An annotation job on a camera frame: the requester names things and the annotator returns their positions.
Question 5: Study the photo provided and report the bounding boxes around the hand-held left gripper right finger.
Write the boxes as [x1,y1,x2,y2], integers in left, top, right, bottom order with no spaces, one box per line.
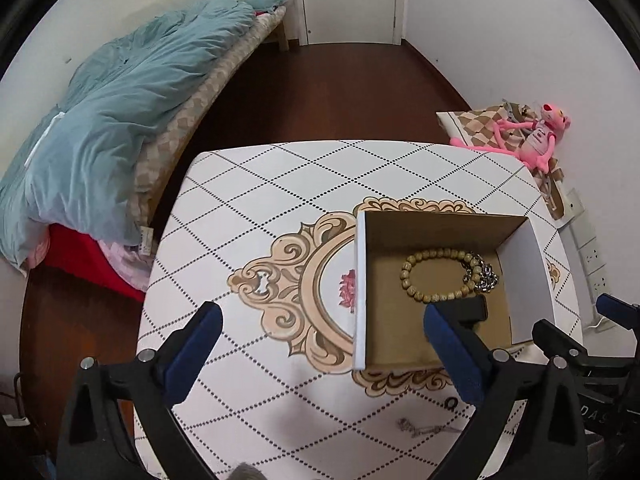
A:
[423,294,585,480]

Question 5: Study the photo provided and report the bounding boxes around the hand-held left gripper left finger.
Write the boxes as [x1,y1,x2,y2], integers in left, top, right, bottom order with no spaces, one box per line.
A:
[56,301,224,480]

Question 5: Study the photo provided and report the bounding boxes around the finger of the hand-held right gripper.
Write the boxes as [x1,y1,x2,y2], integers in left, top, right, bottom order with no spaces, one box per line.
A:
[531,319,592,362]
[594,292,640,322]

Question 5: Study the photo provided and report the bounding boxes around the cardboard box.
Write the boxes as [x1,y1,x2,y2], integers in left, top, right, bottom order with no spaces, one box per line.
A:
[352,209,556,372]

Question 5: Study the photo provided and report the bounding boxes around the pink patterned cloth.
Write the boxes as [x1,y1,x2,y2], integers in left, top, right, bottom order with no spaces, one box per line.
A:
[97,239,160,293]

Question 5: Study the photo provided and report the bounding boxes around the red cloth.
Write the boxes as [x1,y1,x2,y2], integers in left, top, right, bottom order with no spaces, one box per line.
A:
[44,223,147,304]

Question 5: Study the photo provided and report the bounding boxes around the pink plush toy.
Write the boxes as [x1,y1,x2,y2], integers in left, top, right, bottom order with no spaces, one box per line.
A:
[448,102,573,170]

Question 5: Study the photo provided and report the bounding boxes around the light blue duvet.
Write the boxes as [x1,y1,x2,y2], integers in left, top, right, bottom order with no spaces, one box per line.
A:
[0,0,257,277]

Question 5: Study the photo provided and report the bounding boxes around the bed with checkered mattress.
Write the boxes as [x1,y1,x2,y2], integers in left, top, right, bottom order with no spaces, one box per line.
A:
[131,5,288,226]

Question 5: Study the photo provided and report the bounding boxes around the white door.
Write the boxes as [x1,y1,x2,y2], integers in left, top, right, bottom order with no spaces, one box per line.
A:
[289,0,412,47]

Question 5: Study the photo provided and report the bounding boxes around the white wall sockets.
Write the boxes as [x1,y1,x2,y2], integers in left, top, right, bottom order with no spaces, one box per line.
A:
[564,189,617,332]

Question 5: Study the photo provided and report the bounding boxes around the wooden bead bracelet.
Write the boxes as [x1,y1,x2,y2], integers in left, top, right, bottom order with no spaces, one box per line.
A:
[399,249,484,305]

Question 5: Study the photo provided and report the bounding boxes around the thin silver necklace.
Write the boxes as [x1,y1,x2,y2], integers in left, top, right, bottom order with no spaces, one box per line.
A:
[397,418,453,438]

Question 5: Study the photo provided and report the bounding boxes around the silver metal chain bracelet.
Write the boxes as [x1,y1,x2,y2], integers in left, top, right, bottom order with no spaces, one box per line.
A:
[469,255,501,294]

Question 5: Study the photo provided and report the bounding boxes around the wooden bed frame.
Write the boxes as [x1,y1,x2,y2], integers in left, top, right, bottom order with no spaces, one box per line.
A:
[260,10,291,53]

